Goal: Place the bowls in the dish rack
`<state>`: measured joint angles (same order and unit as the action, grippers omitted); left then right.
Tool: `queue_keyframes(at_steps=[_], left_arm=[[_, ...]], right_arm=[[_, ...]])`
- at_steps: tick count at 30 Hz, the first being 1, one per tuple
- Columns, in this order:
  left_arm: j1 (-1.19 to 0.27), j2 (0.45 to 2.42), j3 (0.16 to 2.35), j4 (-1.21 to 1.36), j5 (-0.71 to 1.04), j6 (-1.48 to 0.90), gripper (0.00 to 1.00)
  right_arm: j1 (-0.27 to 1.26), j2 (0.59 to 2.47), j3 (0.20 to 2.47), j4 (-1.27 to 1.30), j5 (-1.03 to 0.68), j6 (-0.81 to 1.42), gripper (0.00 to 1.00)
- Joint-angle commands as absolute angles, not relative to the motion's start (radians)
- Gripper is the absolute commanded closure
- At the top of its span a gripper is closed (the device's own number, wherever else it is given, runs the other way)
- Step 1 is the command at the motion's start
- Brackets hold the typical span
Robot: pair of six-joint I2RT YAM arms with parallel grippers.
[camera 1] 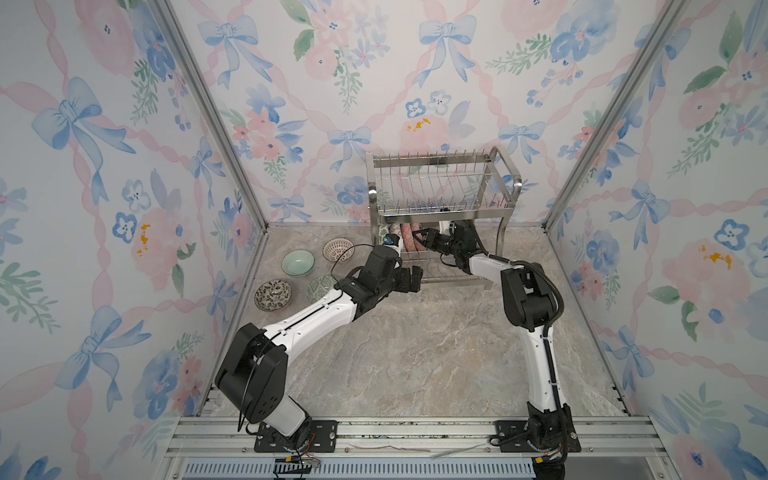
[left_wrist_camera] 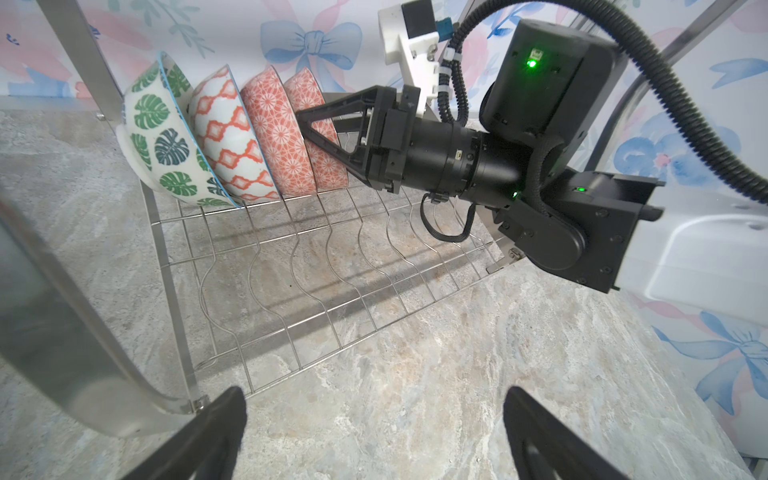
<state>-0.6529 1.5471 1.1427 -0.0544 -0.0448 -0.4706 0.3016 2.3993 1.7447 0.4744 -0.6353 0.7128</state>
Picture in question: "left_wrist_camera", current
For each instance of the green leaf pattern bowl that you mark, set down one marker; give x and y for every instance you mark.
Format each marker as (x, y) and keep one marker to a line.
(157, 141)

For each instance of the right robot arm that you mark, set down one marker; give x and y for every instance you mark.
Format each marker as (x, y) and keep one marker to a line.
(602, 230)

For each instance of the right aluminium frame post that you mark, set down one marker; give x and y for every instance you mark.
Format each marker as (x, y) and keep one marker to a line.
(702, 26)

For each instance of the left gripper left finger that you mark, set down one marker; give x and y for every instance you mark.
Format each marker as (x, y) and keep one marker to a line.
(206, 448)

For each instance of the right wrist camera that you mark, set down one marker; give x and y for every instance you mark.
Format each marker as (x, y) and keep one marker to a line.
(411, 36)

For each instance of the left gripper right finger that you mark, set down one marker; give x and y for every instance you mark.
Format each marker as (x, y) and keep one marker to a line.
(542, 447)

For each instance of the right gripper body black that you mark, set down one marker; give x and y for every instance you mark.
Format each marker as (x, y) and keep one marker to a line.
(398, 148)

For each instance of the blue triangle pattern bowl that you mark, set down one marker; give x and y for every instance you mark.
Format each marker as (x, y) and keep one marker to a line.
(230, 146)

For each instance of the steel two-tier dish rack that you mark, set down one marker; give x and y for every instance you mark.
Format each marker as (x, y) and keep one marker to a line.
(215, 280)

